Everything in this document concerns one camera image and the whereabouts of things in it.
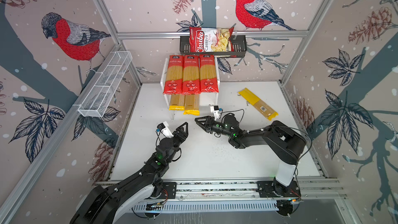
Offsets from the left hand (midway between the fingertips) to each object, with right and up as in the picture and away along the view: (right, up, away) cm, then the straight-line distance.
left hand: (186, 125), depth 78 cm
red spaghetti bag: (-6, +24, -4) cm, 25 cm away
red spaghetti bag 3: (+11, +23, -5) cm, 26 cm away
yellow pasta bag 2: (+51, +5, +23) cm, 56 cm away
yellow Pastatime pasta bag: (-6, +12, +9) cm, 16 cm away
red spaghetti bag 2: (+2, +25, -2) cm, 26 cm away
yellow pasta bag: (+2, +10, +7) cm, 13 cm away
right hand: (+4, -1, +1) cm, 4 cm away
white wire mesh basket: (-42, +14, -6) cm, 45 cm away
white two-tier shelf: (+10, +13, +11) cm, 20 cm away
